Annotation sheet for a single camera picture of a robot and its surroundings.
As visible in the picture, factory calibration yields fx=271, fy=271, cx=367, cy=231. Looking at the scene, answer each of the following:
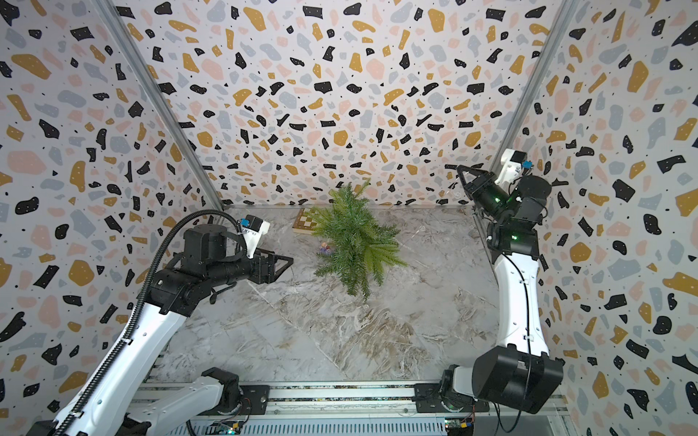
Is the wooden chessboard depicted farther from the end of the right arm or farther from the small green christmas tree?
the end of the right arm

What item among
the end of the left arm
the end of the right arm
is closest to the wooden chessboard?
the end of the left arm

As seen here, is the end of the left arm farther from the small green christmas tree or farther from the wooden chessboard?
the wooden chessboard

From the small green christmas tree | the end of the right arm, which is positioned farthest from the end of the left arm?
the end of the right arm

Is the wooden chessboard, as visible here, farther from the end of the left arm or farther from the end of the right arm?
the end of the right arm

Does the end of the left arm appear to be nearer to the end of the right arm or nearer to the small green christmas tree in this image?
the small green christmas tree
